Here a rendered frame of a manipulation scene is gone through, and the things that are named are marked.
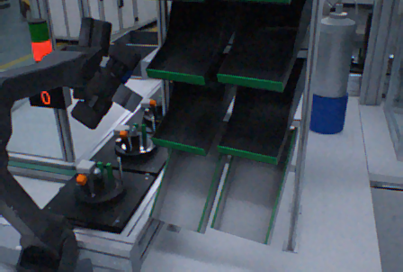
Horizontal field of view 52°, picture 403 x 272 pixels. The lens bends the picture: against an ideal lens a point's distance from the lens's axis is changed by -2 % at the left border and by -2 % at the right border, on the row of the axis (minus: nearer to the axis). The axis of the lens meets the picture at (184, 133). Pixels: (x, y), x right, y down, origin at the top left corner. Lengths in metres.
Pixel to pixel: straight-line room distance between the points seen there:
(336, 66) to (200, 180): 0.82
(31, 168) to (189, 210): 0.61
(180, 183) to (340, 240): 0.47
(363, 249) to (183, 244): 0.48
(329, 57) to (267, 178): 0.75
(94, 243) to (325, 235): 0.62
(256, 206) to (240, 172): 0.09
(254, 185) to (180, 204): 0.18
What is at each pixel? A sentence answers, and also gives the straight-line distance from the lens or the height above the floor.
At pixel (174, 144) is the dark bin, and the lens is 0.90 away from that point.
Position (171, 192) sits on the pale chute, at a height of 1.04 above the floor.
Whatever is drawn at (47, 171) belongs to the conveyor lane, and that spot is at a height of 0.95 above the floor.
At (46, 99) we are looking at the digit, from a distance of 1.25.
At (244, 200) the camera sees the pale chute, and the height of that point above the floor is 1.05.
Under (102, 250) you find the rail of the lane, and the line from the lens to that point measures 1.05.
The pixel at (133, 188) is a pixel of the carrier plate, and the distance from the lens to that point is 1.19.
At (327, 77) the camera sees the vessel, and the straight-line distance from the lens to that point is 1.66.
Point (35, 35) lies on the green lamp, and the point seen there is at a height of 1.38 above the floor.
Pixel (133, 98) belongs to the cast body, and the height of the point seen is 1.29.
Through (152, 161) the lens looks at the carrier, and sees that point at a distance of 1.30.
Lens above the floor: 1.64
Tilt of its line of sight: 27 degrees down
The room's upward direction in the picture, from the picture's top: 2 degrees counter-clockwise
